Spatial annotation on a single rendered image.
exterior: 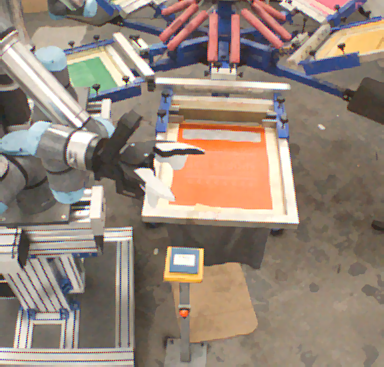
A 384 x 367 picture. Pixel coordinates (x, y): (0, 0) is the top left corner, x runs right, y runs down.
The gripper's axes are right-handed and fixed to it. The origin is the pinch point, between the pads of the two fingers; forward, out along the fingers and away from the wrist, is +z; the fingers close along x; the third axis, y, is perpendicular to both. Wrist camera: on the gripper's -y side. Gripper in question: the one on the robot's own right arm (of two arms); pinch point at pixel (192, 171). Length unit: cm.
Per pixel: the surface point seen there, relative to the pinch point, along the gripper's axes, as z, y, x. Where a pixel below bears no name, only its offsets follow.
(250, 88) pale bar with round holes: -17, 46, -136
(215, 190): -13, 63, -71
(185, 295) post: -11, 88, -36
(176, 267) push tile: -13, 67, -31
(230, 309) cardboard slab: 1, 156, -84
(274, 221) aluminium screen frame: 13, 61, -61
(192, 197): -20, 64, -65
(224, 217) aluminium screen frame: -5, 62, -56
